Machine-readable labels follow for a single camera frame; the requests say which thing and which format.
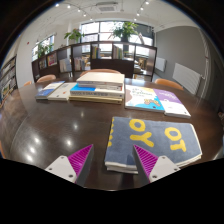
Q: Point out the dark open shelf unit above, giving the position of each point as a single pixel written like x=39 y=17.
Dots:
x=111 y=65

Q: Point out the cream thick book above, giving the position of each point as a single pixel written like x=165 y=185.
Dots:
x=100 y=78

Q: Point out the wall bookshelf unit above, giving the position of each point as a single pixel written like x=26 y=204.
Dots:
x=7 y=80

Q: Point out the purple and white book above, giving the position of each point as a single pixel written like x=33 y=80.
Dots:
x=173 y=103

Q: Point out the illustrated white and blue book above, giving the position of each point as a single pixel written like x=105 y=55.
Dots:
x=141 y=98

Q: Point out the white thin book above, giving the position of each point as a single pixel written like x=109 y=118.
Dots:
x=63 y=91

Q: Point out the large potted green plant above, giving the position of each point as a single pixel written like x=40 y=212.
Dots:
x=125 y=29

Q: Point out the large white wall radiator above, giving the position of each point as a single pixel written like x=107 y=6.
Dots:
x=186 y=77

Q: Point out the ceiling air conditioner unit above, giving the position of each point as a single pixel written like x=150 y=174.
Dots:
x=106 y=6

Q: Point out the small white wall radiator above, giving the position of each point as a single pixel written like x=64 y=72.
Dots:
x=160 y=64

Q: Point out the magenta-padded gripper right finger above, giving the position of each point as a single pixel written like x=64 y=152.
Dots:
x=163 y=166

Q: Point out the ceiling track spotlights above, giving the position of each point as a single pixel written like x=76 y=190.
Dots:
x=68 y=6

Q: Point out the dark blue book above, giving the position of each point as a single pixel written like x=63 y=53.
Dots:
x=48 y=90

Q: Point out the yellow-edged large book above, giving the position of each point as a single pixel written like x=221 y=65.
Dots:
x=95 y=99

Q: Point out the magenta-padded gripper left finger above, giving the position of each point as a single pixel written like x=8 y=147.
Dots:
x=58 y=168

